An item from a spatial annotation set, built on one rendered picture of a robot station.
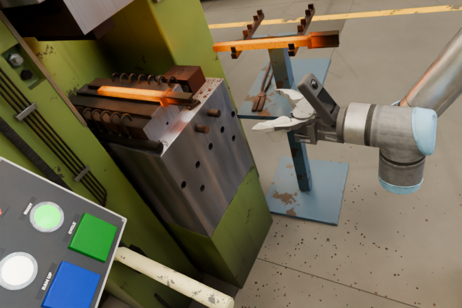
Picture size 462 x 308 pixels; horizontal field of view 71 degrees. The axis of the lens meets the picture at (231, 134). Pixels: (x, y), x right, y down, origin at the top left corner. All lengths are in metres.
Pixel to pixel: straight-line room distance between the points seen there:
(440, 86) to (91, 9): 0.77
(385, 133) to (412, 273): 1.03
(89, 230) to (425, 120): 0.67
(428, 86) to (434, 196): 1.12
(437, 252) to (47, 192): 1.50
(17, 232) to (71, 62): 0.82
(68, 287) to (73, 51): 0.93
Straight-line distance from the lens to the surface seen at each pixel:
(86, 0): 0.84
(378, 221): 1.75
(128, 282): 1.31
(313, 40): 1.10
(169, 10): 1.23
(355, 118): 0.71
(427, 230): 1.76
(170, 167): 0.96
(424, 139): 0.70
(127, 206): 1.17
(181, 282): 1.01
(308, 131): 0.76
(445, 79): 0.78
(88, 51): 1.41
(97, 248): 0.71
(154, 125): 0.97
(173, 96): 0.95
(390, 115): 0.70
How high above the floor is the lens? 1.48
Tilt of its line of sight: 40 degrees down
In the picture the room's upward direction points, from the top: 21 degrees counter-clockwise
